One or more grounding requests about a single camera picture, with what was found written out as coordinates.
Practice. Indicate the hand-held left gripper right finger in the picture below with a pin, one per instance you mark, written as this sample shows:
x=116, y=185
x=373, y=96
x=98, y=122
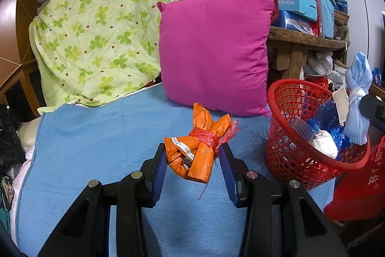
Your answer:
x=230, y=181

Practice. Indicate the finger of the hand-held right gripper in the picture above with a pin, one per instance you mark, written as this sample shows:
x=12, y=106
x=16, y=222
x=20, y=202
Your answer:
x=374, y=111

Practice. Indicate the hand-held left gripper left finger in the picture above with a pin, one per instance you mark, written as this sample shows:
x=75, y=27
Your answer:
x=158, y=174

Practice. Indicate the light blue cloth bundle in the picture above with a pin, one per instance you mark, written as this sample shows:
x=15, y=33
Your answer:
x=355, y=124

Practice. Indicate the orange bundle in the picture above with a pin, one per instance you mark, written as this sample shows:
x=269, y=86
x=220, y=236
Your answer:
x=198, y=160

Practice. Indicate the dark blue plastic bag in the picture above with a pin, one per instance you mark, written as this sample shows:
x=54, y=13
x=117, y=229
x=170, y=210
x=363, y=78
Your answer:
x=326, y=115

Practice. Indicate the red plastic basket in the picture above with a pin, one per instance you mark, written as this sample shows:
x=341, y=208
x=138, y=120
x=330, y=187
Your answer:
x=285, y=160

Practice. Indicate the white paper ball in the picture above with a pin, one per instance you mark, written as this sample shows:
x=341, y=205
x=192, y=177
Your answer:
x=323, y=144

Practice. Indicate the white paper tag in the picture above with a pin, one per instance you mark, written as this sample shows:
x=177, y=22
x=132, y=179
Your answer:
x=341, y=103

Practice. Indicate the grey ribbed piece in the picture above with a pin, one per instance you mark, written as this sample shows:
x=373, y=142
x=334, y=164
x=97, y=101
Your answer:
x=302, y=129

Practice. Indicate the light blue blanket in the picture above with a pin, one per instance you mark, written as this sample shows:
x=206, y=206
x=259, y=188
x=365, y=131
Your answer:
x=90, y=139

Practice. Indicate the red bag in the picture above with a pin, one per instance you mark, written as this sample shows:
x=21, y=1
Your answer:
x=361, y=190

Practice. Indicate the wooden shelf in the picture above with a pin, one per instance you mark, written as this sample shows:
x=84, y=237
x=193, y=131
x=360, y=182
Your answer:
x=296, y=55

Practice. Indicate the wicker basket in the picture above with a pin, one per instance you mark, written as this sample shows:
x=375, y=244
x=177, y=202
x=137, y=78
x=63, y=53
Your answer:
x=341, y=17

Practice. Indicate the teal plastic bin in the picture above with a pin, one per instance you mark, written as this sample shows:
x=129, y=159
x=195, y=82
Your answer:
x=326, y=13

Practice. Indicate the blue and white package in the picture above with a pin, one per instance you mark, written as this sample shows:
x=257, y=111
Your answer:
x=290, y=22

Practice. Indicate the magenta pillow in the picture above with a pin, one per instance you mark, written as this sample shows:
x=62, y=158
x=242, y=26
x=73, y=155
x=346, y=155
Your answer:
x=210, y=49

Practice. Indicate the blue shoe box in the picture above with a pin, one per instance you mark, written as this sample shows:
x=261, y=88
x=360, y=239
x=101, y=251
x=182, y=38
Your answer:
x=296, y=1

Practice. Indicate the cream pillow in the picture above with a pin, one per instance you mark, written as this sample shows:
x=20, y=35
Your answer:
x=29, y=135

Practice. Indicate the black plastic bag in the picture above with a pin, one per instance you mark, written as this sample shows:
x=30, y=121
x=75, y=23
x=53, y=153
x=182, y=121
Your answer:
x=9, y=136

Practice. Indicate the green clover print quilt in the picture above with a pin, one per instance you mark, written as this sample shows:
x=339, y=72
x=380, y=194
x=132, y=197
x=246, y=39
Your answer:
x=105, y=19

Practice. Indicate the brown wooden cabinet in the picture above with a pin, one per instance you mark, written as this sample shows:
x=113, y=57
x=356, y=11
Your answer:
x=25, y=4

